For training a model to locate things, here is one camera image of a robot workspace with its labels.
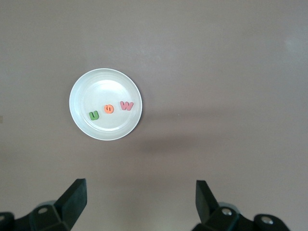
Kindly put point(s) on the green letter u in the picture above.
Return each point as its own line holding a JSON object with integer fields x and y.
{"x": 93, "y": 118}

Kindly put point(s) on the orange letter e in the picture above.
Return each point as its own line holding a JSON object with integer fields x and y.
{"x": 108, "y": 111}

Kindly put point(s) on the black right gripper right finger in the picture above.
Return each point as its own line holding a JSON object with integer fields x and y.
{"x": 207, "y": 209}

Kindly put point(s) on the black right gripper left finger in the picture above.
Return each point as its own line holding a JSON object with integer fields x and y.
{"x": 72, "y": 207}

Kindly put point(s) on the beige brown plate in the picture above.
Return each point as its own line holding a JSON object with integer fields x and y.
{"x": 106, "y": 86}

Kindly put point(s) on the pink letter w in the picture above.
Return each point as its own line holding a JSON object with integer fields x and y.
{"x": 126, "y": 107}

